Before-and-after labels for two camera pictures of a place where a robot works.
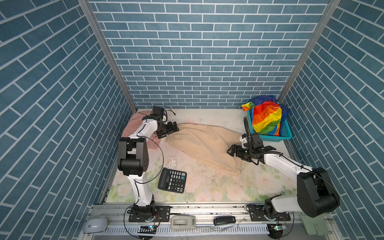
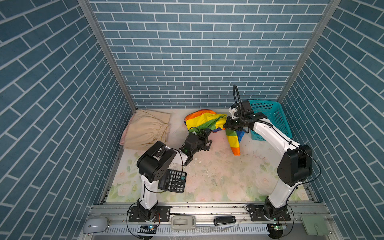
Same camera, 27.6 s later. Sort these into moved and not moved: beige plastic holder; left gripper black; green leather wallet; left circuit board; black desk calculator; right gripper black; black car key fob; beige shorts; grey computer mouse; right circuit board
Moved: beige shorts; right gripper black; left gripper black
Not moved: black desk calculator; right circuit board; grey computer mouse; black car key fob; left circuit board; beige plastic holder; green leather wallet
